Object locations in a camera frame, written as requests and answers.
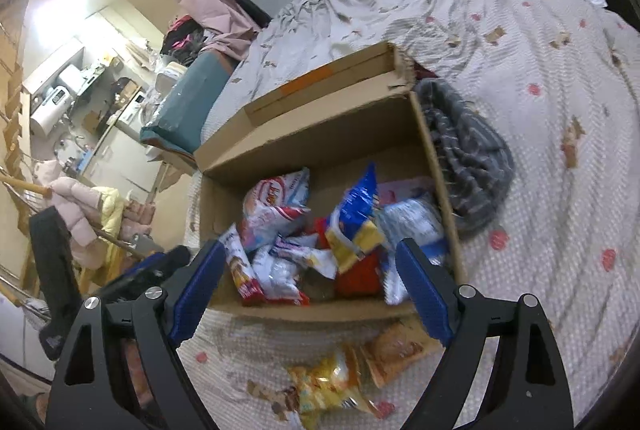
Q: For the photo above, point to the wooden rod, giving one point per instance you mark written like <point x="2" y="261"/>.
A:
<point x="25" y="184"/>

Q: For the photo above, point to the pink fuzzy garment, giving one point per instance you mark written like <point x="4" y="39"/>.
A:
<point x="137" y="217"/>

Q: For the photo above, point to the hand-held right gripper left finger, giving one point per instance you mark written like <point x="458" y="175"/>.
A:
<point x="200" y="290"/>

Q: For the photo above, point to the large blue white snack bag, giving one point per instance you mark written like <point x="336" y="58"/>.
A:
<point x="410" y="220"/>

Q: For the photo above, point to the pink white blue snack packet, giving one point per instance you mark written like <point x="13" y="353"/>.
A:
<point x="275" y="210"/>

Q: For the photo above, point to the pink puffy jacket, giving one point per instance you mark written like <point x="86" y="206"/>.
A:
<point x="75" y="200"/>

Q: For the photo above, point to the blue yellow snack packet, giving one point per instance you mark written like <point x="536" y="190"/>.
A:
<point x="355" y="230"/>

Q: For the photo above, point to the brown cardboard box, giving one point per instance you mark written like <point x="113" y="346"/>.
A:
<point x="320" y="134"/>

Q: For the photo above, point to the dark clothes pile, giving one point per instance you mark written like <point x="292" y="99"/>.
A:
<point x="185" y="37"/>

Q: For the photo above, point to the grey striped garment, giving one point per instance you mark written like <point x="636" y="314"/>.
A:
<point x="465" y="149"/>

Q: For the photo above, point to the tan snack packet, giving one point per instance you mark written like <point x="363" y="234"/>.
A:
<point x="400" y="350"/>

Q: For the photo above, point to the small white red snack bar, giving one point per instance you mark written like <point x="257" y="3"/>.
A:
<point x="242" y="270"/>

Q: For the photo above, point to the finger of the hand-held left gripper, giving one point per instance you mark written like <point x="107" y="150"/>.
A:
<point x="145" y="275"/>
<point x="52" y="270"/>

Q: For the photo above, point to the yellow jacket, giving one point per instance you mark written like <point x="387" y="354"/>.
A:
<point x="112" y="215"/>

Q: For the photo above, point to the white appliance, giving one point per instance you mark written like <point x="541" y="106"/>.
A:
<point x="47" y="114"/>

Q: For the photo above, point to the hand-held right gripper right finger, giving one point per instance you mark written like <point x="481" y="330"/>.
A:
<point x="425" y="290"/>

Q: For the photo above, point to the white printed blanket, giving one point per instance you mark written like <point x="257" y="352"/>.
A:
<point x="525" y="84"/>

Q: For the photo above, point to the red snack packet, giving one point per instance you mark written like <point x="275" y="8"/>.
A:
<point x="357" y="282"/>

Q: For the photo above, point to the teal cushion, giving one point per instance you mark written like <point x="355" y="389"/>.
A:
<point x="190" y="99"/>

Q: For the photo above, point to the white counter cabinet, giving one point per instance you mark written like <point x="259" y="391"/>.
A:
<point x="120" y="154"/>

